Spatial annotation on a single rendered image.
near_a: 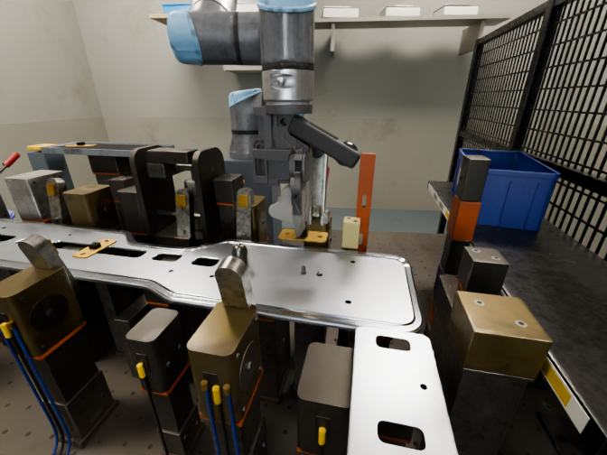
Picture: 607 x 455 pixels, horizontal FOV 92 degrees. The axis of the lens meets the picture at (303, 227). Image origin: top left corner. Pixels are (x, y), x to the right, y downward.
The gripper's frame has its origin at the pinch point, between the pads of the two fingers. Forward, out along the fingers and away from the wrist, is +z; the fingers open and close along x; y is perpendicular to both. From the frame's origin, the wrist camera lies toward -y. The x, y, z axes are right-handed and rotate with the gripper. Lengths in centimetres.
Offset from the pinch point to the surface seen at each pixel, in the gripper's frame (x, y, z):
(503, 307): 11.7, -28.3, 3.5
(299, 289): 5.2, -0.3, 9.4
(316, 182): -15.1, 0.3, -4.0
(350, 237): -10.8, -7.8, 6.4
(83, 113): -252, 311, -7
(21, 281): 18.2, 40.4, 4.6
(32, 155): -30, 96, -4
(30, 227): -6, 72, 9
